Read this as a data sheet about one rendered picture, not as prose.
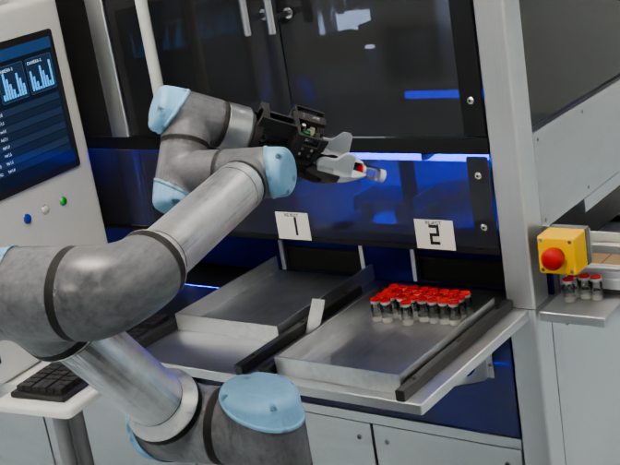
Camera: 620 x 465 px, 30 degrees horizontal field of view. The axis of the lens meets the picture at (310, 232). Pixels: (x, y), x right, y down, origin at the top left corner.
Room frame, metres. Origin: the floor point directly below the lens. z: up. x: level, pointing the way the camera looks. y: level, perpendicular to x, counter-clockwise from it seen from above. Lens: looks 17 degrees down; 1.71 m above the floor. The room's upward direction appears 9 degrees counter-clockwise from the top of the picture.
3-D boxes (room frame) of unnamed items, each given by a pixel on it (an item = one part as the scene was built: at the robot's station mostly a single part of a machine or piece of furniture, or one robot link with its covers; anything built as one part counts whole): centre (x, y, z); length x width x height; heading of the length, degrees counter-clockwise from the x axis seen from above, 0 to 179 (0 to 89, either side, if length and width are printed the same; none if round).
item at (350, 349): (1.94, -0.11, 0.90); 0.34 x 0.26 x 0.04; 142
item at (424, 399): (2.09, 0.00, 0.87); 0.70 x 0.48 x 0.02; 52
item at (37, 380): (2.30, 0.49, 0.82); 0.40 x 0.14 x 0.02; 149
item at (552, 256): (1.94, -0.42, 0.99); 0.04 x 0.04 x 0.04; 52
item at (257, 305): (2.25, 0.09, 0.90); 0.34 x 0.26 x 0.04; 142
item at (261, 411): (1.55, 0.12, 0.96); 0.13 x 0.12 x 0.14; 65
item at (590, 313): (2.00, -0.49, 0.87); 0.14 x 0.13 x 0.02; 142
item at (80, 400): (2.32, 0.52, 0.79); 0.45 x 0.28 x 0.03; 149
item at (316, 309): (2.02, 0.05, 0.91); 0.14 x 0.03 x 0.06; 143
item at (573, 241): (1.98, -0.45, 0.99); 0.08 x 0.07 x 0.07; 142
